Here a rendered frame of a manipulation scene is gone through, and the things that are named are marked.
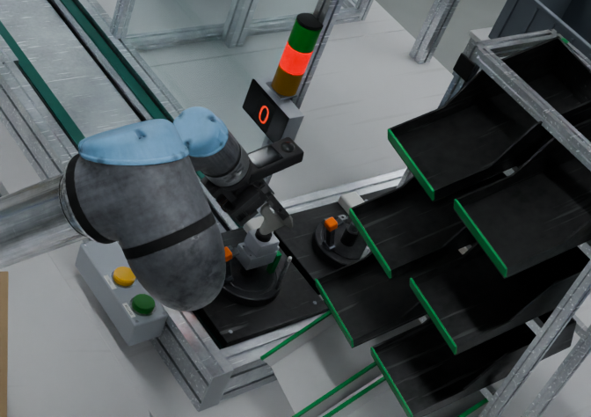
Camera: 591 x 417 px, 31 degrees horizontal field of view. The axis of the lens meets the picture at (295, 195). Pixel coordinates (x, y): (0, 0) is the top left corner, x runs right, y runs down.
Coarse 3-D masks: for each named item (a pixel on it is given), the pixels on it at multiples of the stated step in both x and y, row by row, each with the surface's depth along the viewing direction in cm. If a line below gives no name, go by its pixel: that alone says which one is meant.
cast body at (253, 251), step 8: (248, 232) 194; (256, 232) 193; (272, 232) 195; (248, 240) 194; (256, 240) 193; (264, 240) 193; (272, 240) 194; (240, 248) 195; (248, 248) 195; (256, 248) 193; (264, 248) 193; (272, 248) 194; (240, 256) 195; (248, 256) 193; (256, 256) 193; (264, 256) 195; (272, 256) 196; (248, 264) 194; (256, 264) 195; (264, 264) 197
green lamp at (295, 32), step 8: (296, 24) 189; (296, 32) 189; (304, 32) 189; (312, 32) 189; (320, 32) 190; (288, 40) 192; (296, 40) 190; (304, 40) 190; (312, 40) 190; (296, 48) 191; (304, 48) 191; (312, 48) 192
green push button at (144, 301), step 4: (136, 296) 189; (140, 296) 189; (144, 296) 189; (148, 296) 190; (136, 300) 188; (140, 300) 188; (144, 300) 189; (148, 300) 189; (152, 300) 189; (132, 304) 188; (136, 304) 187; (140, 304) 188; (144, 304) 188; (148, 304) 188; (152, 304) 189; (136, 308) 187; (140, 308) 187; (144, 308) 187; (148, 308) 188; (152, 308) 188; (140, 312) 187; (144, 312) 187; (148, 312) 188
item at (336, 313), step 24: (360, 264) 174; (432, 264) 174; (336, 288) 173; (360, 288) 172; (384, 288) 172; (408, 288) 172; (336, 312) 167; (360, 312) 170; (384, 312) 169; (408, 312) 166; (360, 336) 164
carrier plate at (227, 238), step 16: (224, 240) 207; (240, 240) 208; (288, 272) 206; (288, 288) 203; (304, 288) 204; (208, 304) 193; (224, 304) 194; (272, 304) 198; (288, 304) 200; (304, 304) 201; (320, 304) 202; (208, 320) 191; (224, 320) 192; (240, 320) 193; (256, 320) 194; (272, 320) 195; (288, 320) 197; (224, 336) 189; (240, 336) 190; (256, 336) 193
